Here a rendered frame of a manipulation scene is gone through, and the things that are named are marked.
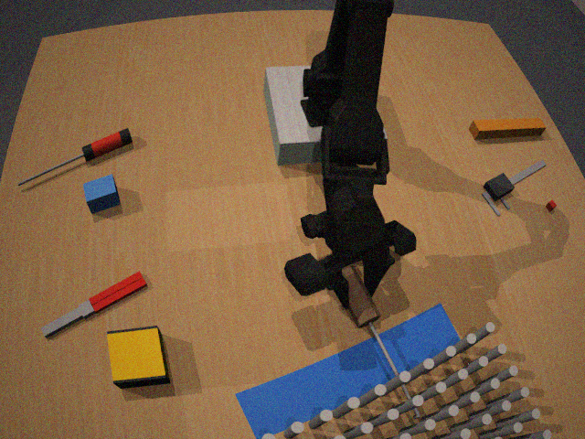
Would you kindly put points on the red and black screwdriver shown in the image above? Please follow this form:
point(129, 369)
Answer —
point(95, 149)

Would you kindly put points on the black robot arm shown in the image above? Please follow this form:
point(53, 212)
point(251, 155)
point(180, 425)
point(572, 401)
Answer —
point(342, 90)

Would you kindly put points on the small red cube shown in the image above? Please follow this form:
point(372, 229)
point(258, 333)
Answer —
point(551, 205)

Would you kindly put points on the blue taped strip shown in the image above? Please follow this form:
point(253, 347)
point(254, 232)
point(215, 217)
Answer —
point(272, 407)

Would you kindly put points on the orange rectangular block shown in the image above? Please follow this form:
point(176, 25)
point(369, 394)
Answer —
point(484, 129)

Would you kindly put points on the blue block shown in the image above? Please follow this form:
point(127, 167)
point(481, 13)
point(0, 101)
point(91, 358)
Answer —
point(101, 194)

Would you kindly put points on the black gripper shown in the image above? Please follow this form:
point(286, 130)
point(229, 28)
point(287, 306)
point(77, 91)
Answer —
point(309, 276)

